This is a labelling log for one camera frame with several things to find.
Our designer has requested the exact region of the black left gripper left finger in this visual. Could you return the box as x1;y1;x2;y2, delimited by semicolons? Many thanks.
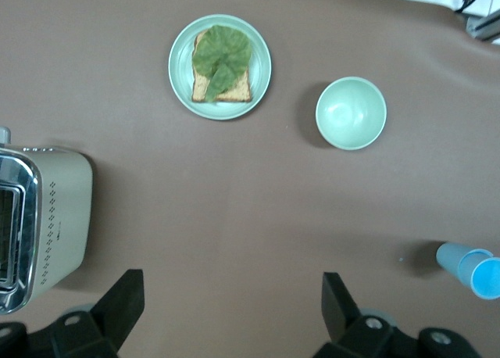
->
25;268;146;358

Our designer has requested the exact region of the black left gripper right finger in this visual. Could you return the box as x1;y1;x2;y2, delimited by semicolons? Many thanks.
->
320;271;417;358

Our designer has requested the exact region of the light blue plastic cup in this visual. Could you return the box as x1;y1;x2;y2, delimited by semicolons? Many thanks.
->
435;242;495;293
459;248;500;301

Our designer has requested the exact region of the beige and chrome toaster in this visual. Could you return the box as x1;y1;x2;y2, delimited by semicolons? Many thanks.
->
0;126;95;317

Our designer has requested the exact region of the brown table mat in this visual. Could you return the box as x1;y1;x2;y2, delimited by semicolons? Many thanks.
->
0;0;500;358

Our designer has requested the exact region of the pale green bowl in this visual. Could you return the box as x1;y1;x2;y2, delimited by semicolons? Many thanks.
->
315;76;388;152

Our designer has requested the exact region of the pale green plate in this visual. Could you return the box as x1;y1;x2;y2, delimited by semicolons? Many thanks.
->
167;14;273;122

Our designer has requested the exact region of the brown bread slice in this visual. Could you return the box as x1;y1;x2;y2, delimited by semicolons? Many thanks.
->
190;29;255;105

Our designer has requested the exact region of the green lettuce leaf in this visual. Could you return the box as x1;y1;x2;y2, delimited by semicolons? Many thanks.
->
191;24;252;102

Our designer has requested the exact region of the aluminium profile bracket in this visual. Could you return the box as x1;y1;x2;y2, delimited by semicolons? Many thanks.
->
465;13;500;43

